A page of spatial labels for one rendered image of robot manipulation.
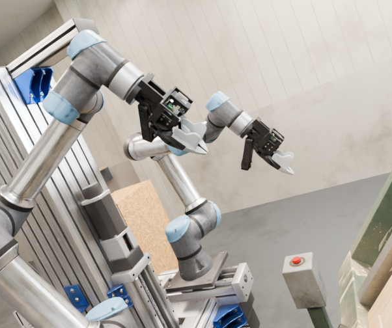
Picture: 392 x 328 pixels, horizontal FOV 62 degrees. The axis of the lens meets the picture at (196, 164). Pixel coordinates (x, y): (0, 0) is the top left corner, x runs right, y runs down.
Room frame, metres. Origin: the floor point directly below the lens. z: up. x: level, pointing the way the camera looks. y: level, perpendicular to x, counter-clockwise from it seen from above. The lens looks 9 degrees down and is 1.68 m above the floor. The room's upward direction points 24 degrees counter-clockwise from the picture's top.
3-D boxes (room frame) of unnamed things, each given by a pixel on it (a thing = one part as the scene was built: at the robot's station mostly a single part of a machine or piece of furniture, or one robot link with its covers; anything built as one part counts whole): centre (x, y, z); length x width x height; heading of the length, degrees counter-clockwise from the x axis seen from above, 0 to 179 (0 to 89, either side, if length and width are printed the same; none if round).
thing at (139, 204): (2.67, 0.72, 0.63); 0.50 x 0.42 x 1.25; 152
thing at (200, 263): (1.30, 0.18, 1.09); 0.15 x 0.15 x 0.10
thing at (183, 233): (1.30, 0.17, 1.20); 0.13 x 0.12 x 0.14; 127
